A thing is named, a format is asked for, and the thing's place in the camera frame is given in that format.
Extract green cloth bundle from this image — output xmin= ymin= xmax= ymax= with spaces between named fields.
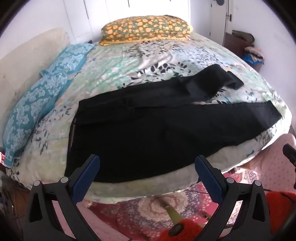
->
xmin=232 ymin=30 xmax=255 ymax=42

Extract black pants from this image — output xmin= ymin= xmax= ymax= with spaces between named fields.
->
xmin=64 ymin=64 xmax=281 ymax=183

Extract bed with floral sheet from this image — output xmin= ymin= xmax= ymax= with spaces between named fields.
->
xmin=5 ymin=31 xmax=293 ymax=204

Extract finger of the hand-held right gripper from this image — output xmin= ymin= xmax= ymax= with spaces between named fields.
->
xmin=282 ymin=144 xmax=296 ymax=167

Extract pile of folded clothes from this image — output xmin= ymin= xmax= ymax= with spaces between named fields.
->
xmin=244 ymin=46 xmax=264 ymax=66

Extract white wardrobe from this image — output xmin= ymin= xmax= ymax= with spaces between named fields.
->
xmin=62 ymin=0 xmax=192 ymax=44

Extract olive green strap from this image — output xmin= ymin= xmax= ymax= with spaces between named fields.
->
xmin=159 ymin=200 xmax=185 ymax=226

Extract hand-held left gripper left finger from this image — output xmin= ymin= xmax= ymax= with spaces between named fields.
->
xmin=23 ymin=154 xmax=101 ymax=241

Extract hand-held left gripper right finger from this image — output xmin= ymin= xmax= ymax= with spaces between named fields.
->
xmin=194 ymin=155 xmax=272 ymax=241

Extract blue floral pillow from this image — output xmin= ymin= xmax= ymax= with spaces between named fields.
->
xmin=40 ymin=43 xmax=96 ymax=78
xmin=3 ymin=71 xmax=71 ymax=168

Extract red fuzzy slipper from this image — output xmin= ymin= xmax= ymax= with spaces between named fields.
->
xmin=265 ymin=191 xmax=296 ymax=237
xmin=157 ymin=219 xmax=211 ymax=241

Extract cream padded headboard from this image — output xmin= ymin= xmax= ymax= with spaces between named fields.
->
xmin=0 ymin=28 xmax=71 ymax=149

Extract dark wooden cabinet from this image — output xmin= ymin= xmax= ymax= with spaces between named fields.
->
xmin=223 ymin=30 xmax=264 ymax=72

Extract orange floral pillow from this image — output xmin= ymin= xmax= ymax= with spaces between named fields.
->
xmin=99 ymin=15 xmax=193 ymax=46

